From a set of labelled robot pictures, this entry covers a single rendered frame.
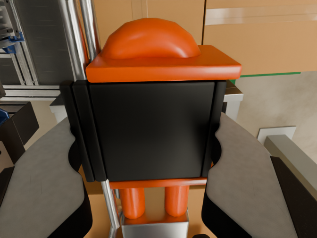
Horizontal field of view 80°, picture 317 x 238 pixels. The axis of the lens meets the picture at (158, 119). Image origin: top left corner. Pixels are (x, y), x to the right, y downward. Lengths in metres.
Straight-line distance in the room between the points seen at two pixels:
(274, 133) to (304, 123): 0.25
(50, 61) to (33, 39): 0.12
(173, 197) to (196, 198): 0.32
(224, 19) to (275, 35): 0.19
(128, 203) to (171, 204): 0.04
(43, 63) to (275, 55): 1.06
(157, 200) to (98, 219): 0.36
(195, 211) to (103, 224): 0.24
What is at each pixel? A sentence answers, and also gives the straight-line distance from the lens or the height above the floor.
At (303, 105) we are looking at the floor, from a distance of 1.83.
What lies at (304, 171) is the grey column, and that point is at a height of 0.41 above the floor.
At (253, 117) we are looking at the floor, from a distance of 1.66.
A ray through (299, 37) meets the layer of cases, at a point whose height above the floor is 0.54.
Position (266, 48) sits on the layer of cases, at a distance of 0.82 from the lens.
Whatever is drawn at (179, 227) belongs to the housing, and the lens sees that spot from 0.20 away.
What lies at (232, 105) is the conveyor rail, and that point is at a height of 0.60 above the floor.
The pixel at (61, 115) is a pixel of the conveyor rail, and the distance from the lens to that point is 0.80.
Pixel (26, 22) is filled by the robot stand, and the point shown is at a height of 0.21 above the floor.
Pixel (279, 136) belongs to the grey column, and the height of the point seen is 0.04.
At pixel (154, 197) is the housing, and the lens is 0.21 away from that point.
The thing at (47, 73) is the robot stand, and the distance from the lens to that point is 1.19.
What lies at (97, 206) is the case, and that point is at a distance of 0.51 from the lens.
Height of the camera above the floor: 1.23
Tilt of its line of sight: 58 degrees down
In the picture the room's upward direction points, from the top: 174 degrees clockwise
